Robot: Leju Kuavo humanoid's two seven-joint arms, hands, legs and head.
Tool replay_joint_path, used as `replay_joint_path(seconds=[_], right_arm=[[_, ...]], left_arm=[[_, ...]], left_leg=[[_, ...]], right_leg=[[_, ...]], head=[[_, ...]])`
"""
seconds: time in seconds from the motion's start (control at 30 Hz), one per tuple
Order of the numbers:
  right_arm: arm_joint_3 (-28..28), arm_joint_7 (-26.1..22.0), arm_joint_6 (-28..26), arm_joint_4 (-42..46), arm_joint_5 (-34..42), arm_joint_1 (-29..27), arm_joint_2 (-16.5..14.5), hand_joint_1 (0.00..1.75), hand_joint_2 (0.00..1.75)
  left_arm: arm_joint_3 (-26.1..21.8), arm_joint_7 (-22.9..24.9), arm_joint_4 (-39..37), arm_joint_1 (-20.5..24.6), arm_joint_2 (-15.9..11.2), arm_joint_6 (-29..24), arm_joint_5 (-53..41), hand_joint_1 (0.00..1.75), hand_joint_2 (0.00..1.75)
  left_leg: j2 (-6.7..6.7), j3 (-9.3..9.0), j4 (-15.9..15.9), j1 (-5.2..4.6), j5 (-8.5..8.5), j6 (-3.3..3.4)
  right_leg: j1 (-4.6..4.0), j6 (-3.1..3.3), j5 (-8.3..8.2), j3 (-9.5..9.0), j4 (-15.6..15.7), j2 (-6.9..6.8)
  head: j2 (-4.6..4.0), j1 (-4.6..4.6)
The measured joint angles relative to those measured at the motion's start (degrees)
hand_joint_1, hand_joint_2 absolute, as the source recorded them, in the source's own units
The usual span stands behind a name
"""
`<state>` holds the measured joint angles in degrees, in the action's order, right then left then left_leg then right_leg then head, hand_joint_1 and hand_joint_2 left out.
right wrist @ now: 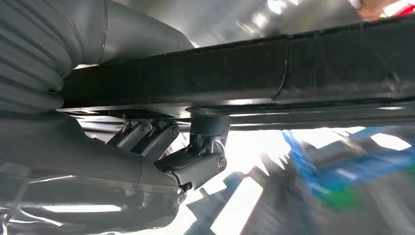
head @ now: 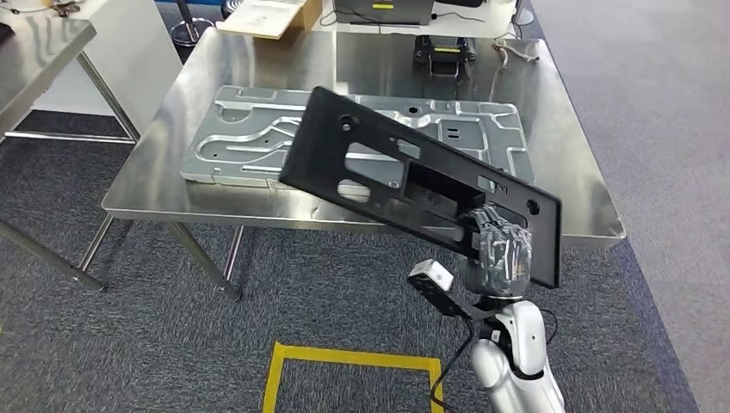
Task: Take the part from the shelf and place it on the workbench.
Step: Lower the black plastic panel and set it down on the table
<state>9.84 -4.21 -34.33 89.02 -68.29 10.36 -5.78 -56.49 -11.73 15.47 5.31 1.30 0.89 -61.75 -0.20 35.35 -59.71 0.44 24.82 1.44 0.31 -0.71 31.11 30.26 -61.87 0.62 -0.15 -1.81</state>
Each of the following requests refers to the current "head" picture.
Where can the black plastic frame part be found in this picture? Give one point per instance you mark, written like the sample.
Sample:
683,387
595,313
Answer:
319,148

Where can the stainless steel workbench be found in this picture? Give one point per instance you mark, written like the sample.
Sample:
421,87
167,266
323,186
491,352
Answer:
570,171

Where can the stamped silver metal plate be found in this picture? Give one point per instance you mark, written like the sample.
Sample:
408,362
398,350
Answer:
239,148

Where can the grey laptop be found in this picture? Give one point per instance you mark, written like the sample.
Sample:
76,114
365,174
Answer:
382,14

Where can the white table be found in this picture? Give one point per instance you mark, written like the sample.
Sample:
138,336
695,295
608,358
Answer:
473,25

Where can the cardboard box with white lid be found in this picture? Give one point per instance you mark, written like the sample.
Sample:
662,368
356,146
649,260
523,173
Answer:
262,20

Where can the stool with silver base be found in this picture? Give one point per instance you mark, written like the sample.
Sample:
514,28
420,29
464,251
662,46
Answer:
191,34

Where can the silver stand pole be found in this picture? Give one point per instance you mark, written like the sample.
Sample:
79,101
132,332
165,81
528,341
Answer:
522,14

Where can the white cabinet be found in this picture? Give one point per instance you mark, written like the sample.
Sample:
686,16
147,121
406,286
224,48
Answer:
137,68

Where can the brown tool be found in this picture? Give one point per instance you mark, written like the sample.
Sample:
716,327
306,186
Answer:
65,8

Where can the stainless steel table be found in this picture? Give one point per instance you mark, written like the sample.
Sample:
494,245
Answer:
34,62

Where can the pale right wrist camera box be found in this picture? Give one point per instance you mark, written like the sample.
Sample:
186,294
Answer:
433,276

